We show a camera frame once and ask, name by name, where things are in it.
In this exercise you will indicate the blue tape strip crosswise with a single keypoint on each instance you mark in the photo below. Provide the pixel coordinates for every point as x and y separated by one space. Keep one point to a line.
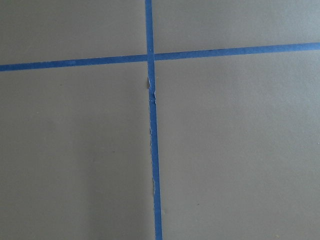
313 46

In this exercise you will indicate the blue tape strip lengthwise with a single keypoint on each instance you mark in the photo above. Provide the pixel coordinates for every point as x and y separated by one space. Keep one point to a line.
153 121

